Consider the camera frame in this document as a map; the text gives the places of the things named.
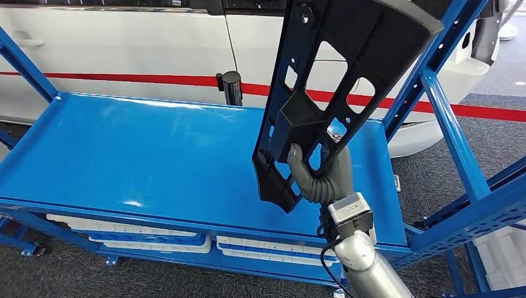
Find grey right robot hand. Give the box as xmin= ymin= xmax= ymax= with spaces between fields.
xmin=287 ymin=143 xmax=355 ymax=198

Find black plastic bracket panel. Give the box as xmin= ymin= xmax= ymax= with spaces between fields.
xmin=251 ymin=0 xmax=445 ymax=215

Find blue steel shelf rack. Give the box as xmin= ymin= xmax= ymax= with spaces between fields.
xmin=415 ymin=156 xmax=526 ymax=298
xmin=0 ymin=129 xmax=46 ymax=258
xmin=0 ymin=0 xmax=526 ymax=289

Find blue plastic bin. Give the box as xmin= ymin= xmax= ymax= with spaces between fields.
xmin=88 ymin=232 xmax=209 ymax=247
xmin=218 ymin=243 xmax=339 ymax=259

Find red barrier belt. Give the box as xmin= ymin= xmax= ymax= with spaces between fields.
xmin=241 ymin=82 xmax=526 ymax=124
xmin=0 ymin=71 xmax=218 ymax=88

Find white round stand base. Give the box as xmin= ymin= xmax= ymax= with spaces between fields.
xmin=498 ymin=0 xmax=519 ymax=42

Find white car body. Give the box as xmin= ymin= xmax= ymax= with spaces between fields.
xmin=0 ymin=0 xmax=504 ymax=158

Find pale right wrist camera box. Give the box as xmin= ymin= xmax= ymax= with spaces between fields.
xmin=327 ymin=192 xmax=375 ymax=231

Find black camera bracket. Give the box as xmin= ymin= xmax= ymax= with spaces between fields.
xmin=318 ymin=203 xmax=375 ymax=244

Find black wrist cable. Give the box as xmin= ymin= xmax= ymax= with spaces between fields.
xmin=319 ymin=242 xmax=354 ymax=298

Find black stanchion post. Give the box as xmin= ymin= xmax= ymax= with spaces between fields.
xmin=215 ymin=71 xmax=244 ymax=107

